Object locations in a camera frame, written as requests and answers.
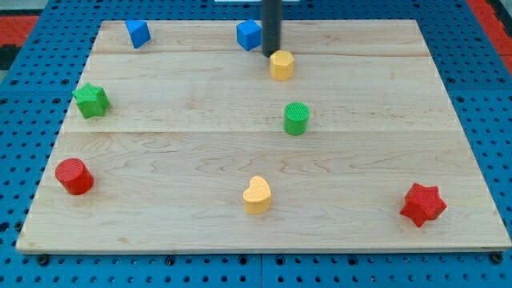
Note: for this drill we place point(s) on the yellow hexagon block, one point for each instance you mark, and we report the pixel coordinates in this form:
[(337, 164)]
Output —
[(281, 65)]

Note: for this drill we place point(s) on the green star block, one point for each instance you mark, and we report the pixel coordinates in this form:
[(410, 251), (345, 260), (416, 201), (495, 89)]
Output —
[(91, 100)]

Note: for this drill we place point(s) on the red star block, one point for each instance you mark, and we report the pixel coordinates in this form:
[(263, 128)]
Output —
[(422, 204)]

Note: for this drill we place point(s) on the green cylinder block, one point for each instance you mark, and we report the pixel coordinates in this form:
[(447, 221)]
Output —
[(296, 117)]

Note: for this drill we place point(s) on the yellow heart block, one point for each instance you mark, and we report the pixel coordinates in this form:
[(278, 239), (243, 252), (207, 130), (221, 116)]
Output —
[(257, 197)]

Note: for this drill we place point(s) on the wooden board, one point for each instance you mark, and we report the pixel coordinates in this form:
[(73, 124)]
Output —
[(193, 117)]

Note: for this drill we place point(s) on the blue cube block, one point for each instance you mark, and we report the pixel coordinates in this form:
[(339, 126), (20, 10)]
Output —
[(249, 34)]

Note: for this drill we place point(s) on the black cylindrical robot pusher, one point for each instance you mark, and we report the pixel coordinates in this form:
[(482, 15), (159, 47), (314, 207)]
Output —
[(271, 26)]

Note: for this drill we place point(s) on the blue tilted prism block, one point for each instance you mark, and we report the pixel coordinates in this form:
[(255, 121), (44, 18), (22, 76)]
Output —
[(138, 31)]

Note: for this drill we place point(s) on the red cylinder block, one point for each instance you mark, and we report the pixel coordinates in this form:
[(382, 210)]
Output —
[(74, 176)]

